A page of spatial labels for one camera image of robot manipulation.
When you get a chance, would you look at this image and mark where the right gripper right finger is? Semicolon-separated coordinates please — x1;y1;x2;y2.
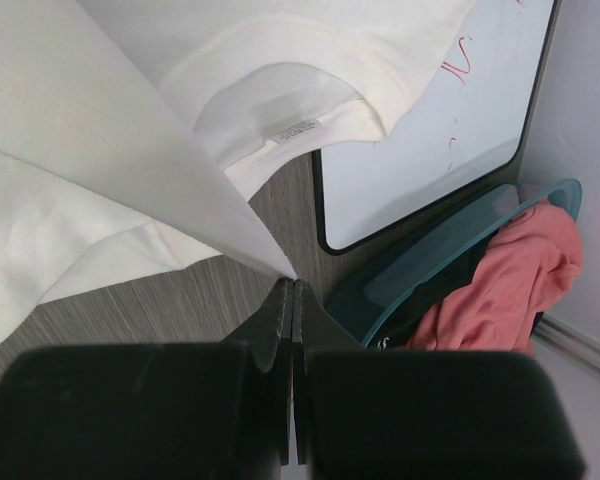
292;281;584;479

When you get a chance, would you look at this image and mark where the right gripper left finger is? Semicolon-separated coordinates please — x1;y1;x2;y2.
0;280;293;479

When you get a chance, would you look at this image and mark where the white t-shirt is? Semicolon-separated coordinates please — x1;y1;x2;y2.
0;1;473;343

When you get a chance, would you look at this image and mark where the teal laundry basket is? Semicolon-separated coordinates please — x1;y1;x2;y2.
326;179;582;349

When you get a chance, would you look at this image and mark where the black t-shirt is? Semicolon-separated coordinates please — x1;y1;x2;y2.
374;234;496;350

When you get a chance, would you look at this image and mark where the pink t-shirt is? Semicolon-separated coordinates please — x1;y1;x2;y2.
404;200;584;356

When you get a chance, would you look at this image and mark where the white whiteboard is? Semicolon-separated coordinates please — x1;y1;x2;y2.
312;1;559;255

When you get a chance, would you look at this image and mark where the aluminium rail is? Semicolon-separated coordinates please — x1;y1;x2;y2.
534;315;600;377

